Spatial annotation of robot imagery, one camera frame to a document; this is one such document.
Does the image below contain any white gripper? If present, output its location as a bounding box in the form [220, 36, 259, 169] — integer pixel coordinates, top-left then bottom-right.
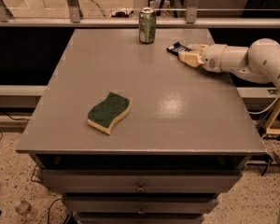
[178, 44, 227, 73]

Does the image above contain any blue rxbar blueberry wrapper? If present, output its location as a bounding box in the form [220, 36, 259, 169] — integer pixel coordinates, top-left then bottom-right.
[166, 42, 190, 56]

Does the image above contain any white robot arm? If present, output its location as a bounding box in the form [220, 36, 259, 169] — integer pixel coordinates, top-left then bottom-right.
[178, 38, 280, 224]

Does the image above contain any green and yellow sponge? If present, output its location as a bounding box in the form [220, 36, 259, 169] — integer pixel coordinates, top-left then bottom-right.
[88, 92, 131, 135]

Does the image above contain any green soda can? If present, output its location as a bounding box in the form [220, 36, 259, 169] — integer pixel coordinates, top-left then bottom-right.
[139, 7, 156, 44]

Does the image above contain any grey drawer cabinet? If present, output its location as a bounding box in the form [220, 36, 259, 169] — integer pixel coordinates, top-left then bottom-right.
[17, 29, 265, 224]

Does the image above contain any top drawer knob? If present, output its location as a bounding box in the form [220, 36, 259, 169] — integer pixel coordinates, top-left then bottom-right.
[136, 183, 146, 193]

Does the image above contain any drawer knob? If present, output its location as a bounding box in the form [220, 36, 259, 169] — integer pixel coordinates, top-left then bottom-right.
[136, 183, 146, 193]
[137, 207, 146, 215]

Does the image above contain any wooden frame stand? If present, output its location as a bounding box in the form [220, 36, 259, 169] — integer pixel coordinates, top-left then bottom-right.
[261, 99, 280, 138]

